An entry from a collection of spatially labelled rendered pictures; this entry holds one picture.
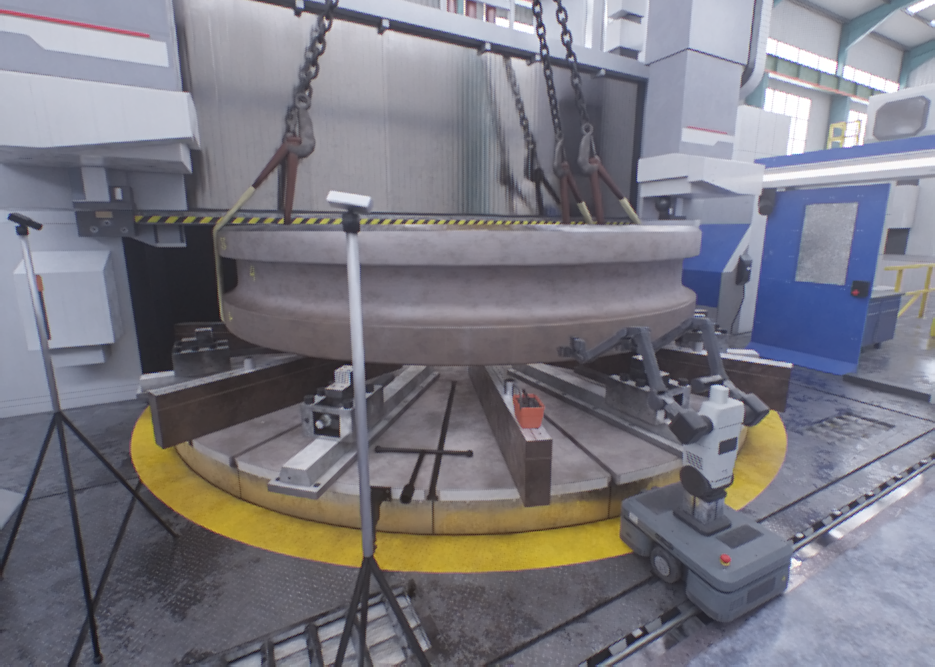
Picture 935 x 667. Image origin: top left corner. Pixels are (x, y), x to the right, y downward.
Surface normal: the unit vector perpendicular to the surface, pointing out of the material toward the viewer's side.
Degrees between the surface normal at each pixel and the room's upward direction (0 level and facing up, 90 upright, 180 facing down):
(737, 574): 45
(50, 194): 90
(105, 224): 90
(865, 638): 0
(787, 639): 0
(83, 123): 90
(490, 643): 0
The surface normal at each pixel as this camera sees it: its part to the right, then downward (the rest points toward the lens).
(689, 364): -0.61, 0.15
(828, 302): -0.88, 0.09
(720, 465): 0.42, 0.18
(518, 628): 0.00, -0.98
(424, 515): -0.05, 0.19
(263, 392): 0.80, 0.11
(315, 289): -0.42, 0.18
